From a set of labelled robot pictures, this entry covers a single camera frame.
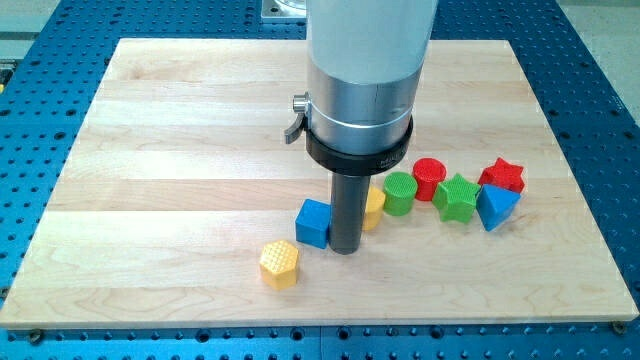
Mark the red star block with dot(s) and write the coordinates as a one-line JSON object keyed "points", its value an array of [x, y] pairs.
{"points": [[504, 175]]}

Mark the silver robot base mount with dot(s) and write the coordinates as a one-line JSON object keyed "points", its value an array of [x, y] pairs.
{"points": [[283, 11]]}

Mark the green star block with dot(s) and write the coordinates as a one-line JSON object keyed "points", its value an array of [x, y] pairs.
{"points": [[455, 199]]}

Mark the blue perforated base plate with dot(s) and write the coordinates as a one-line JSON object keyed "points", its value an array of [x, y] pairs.
{"points": [[51, 90]]}

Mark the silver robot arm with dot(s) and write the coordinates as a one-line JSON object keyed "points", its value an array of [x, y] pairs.
{"points": [[364, 64]]}

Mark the red cylinder block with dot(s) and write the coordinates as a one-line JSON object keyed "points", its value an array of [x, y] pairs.
{"points": [[428, 173]]}

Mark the blue cube block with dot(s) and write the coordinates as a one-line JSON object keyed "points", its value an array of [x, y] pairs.
{"points": [[312, 223]]}

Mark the blue triangle block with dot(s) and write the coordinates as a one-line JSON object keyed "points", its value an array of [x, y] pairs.
{"points": [[495, 204]]}

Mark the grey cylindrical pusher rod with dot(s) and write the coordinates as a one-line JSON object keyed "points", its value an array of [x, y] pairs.
{"points": [[348, 204]]}

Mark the yellow block behind rod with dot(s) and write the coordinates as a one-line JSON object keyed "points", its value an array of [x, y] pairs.
{"points": [[374, 208]]}

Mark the yellow hexagon block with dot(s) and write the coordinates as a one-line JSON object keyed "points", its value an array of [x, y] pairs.
{"points": [[279, 264]]}

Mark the wooden board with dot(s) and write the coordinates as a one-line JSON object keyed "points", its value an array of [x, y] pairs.
{"points": [[180, 175]]}

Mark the green cylinder block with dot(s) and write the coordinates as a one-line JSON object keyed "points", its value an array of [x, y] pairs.
{"points": [[400, 189]]}

